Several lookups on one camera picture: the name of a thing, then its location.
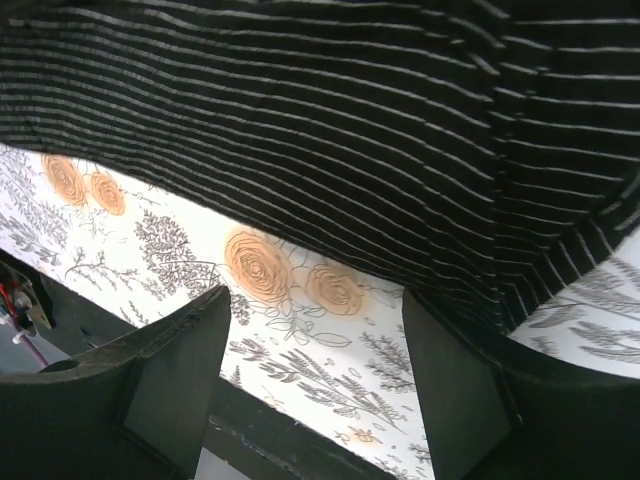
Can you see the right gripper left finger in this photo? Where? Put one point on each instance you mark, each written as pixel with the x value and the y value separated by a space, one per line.
pixel 134 408

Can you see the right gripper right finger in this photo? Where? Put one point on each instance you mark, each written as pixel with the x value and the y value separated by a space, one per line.
pixel 495 409

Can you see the black striped underwear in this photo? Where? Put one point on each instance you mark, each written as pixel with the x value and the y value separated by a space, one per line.
pixel 484 154

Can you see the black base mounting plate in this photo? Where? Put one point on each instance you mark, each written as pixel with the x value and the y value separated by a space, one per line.
pixel 252 437

